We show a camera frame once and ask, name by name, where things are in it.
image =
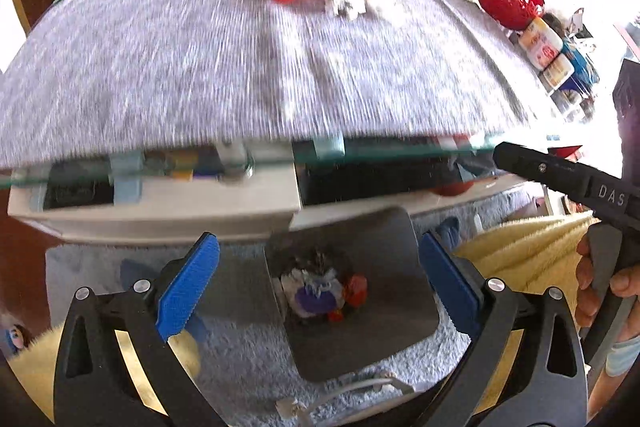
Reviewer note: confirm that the yellow fluffy cushion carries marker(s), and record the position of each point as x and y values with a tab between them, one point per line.
35	357
525	247

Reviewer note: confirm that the dark grey trash bin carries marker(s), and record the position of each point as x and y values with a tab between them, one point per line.
395	267

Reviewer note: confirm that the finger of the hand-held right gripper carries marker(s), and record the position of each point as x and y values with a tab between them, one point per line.
535	167

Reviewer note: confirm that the small red lantern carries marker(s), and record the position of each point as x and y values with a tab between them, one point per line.
336	316

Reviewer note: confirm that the white glass-top coffee table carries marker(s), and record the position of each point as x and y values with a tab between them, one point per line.
165	207

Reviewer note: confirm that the light blue shaggy rug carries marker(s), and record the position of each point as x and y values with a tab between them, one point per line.
235	357

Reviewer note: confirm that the person's right hand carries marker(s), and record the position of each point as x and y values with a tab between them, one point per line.
584	287

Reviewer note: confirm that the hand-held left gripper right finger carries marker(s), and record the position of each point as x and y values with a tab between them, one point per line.
447	279

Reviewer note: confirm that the red foil wrapper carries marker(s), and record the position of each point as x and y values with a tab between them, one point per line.
356	291

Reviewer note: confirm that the purple wrapper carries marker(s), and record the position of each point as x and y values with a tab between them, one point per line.
315	301

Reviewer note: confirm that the grey woven table cloth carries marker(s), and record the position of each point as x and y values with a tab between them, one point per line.
200	72

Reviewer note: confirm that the blue round tin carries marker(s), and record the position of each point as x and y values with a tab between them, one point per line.
582	67

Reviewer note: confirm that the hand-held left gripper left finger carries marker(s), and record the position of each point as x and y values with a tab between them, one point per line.
192	279

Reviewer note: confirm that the blue slipper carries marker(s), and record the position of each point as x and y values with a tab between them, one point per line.
448	232

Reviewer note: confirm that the colourful doll toy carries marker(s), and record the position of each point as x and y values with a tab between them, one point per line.
15	337

